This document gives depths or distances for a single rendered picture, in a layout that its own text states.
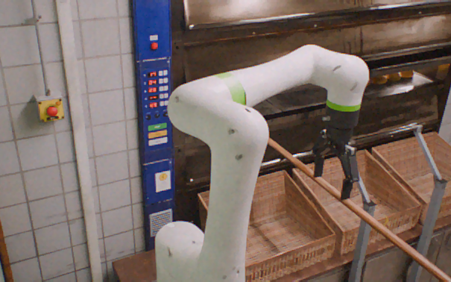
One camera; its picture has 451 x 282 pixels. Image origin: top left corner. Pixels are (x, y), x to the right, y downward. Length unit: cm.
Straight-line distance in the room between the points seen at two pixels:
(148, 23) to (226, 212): 116
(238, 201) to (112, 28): 118
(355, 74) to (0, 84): 133
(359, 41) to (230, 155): 185
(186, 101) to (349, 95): 46
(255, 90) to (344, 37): 154
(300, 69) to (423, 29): 184
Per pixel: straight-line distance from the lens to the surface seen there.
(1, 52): 201
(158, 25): 208
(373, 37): 283
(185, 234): 130
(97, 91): 212
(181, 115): 110
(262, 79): 124
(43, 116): 204
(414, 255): 177
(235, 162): 101
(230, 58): 232
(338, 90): 133
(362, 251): 256
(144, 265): 252
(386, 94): 308
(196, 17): 216
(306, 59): 136
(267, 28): 238
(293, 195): 274
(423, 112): 339
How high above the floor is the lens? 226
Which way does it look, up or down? 28 degrees down
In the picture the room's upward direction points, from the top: 2 degrees clockwise
